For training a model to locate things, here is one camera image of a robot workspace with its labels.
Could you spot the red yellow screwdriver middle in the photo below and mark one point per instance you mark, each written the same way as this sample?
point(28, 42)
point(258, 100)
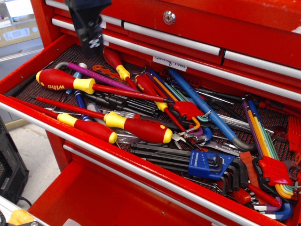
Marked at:
point(146, 87)

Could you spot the red yellow screwdriver back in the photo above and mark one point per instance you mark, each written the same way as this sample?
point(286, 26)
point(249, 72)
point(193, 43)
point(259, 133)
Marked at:
point(112, 58)

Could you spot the violet Allen key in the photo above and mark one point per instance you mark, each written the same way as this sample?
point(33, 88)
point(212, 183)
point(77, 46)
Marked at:
point(94, 75)

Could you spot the black Torx key set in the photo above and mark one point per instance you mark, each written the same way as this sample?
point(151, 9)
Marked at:
point(123, 103)

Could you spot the rainbow Allen key set right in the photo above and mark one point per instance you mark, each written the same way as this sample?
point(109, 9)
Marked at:
point(274, 175)

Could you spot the black device on floor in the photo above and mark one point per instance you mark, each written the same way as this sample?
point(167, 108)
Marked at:
point(13, 172)

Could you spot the rainbow Allen key set centre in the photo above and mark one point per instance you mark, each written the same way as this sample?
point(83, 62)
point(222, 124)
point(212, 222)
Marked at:
point(185, 112)

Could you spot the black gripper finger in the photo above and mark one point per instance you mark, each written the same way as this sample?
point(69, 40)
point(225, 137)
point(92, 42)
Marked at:
point(85, 15)

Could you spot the rainbow allen key set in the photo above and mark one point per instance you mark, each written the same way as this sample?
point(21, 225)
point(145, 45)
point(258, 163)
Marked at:
point(274, 175)
point(185, 112)

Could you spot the silver combination wrench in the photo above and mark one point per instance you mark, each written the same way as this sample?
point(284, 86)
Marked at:
point(235, 123)

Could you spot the red yellow screwdriver front centre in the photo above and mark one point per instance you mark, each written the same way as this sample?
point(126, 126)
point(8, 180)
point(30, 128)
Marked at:
point(148, 130)

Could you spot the red comb-like holder right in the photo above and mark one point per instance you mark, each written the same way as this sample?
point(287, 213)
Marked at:
point(294, 134)

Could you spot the blue holder black Allen keys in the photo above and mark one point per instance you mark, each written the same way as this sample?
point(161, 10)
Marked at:
point(200, 164)

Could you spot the large blue Allen key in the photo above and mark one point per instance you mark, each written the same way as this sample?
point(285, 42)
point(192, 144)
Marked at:
point(202, 104)

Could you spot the large red yellow Wiha screwdriver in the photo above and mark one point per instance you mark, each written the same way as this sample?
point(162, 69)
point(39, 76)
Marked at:
point(55, 79)

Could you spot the red tool chest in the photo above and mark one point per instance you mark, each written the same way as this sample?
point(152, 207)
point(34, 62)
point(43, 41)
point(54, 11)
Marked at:
point(231, 46)

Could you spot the red yellow screwdriver front left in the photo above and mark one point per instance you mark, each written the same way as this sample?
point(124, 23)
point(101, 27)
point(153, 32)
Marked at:
point(93, 128)

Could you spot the white cutting tools label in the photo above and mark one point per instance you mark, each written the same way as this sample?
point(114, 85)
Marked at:
point(169, 63)

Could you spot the orange plastic key holder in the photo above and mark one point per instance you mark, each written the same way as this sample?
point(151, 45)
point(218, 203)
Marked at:
point(107, 72)

